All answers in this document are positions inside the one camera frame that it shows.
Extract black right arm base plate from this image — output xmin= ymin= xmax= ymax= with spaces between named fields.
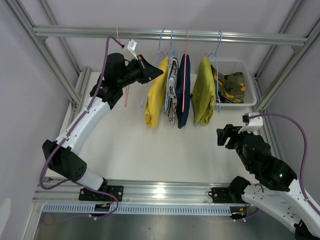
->
xmin=208 ymin=187 xmax=245 ymax=204

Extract pink hanger of navy trousers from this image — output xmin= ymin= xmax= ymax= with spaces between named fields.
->
xmin=181 ymin=28 xmax=190 ymax=113

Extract camouflage trousers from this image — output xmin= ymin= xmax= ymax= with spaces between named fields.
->
xmin=216 ymin=72 xmax=246 ymax=104

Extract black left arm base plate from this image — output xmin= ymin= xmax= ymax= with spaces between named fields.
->
xmin=78 ymin=185 xmax=124 ymax=202

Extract aluminium frame post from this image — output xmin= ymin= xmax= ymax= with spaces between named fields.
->
xmin=5 ymin=0 xmax=92 ymax=121
xmin=253 ymin=0 xmax=320 ymax=113

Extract blue hanger of olive trousers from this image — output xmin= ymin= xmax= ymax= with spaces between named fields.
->
xmin=205 ymin=30 xmax=223 ymax=113

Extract white plastic basket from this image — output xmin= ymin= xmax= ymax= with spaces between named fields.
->
xmin=210 ymin=58 xmax=257 ymax=109

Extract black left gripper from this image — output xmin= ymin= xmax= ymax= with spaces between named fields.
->
xmin=117 ymin=54 xmax=163 ymax=88

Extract blue hanger of print trousers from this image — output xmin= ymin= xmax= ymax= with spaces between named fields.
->
xmin=164 ymin=30 xmax=174 ymax=112

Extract aluminium frame left post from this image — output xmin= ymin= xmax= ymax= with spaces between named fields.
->
xmin=5 ymin=0 xmax=92 ymax=121

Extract yellow trousers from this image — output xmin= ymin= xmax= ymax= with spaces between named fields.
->
xmin=144 ymin=56 xmax=169 ymax=129

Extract aluminium hanging rail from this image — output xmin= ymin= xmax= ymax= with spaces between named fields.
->
xmin=32 ymin=25 xmax=308 ymax=47

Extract blue hanger of yellow trousers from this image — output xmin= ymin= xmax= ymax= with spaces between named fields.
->
xmin=140 ymin=27 xmax=166 ymax=108

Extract navy blue trousers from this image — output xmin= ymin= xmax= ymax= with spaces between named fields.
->
xmin=176 ymin=54 xmax=191 ymax=129

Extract aluminium frame right post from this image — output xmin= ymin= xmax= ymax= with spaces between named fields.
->
xmin=253 ymin=0 xmax=320 ymax=113

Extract white slotted cable duct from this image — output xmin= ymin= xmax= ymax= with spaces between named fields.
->
xmin=42 ymin=203 xmax=232 ymax=216

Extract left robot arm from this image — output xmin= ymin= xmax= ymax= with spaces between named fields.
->
xmin=42 ymin=53 xmax=164 ymax=201

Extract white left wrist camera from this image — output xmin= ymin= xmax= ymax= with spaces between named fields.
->
xmin=122 ymin=39 xmax=138 ymax=62

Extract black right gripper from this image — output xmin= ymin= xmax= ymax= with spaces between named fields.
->
xmin=215 ymin=124 xmax=254 ymax=172

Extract black white print trousers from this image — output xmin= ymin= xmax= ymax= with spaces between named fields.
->
xmin=164 ymin=56 xmax=179 ymax=124

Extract olive green trousers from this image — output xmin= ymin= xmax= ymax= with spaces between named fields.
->
xmin=190 ymin=56 xmax=216 ymax=126

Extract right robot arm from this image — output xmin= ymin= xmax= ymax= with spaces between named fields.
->
xmin=216 ymin=124 xmax=320 ymax=240

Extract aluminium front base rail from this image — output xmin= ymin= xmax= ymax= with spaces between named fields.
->
xmin=32 ymin=180 xmax=229 ymax=206

